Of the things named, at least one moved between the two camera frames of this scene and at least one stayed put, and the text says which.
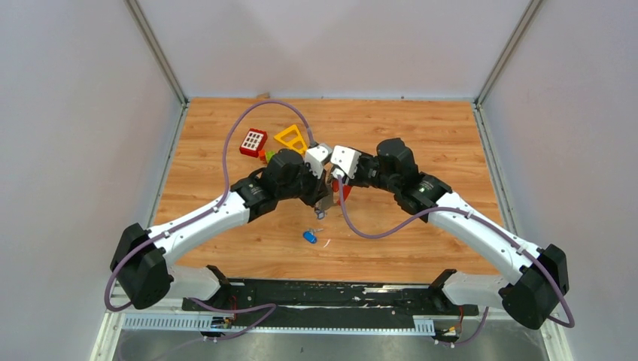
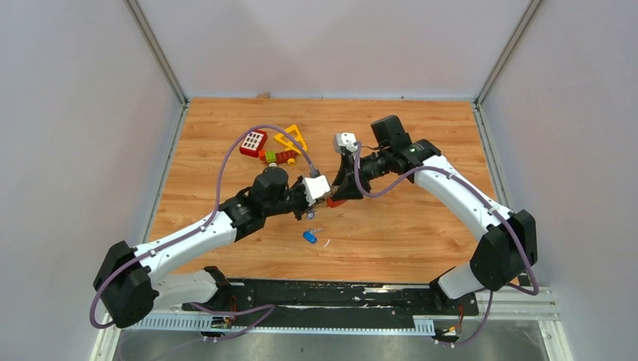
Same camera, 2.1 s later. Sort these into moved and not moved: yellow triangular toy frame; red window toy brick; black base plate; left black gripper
Moved: left black gripper
Not moved: yellow triangular toy frame; black base plate; red window toy brick
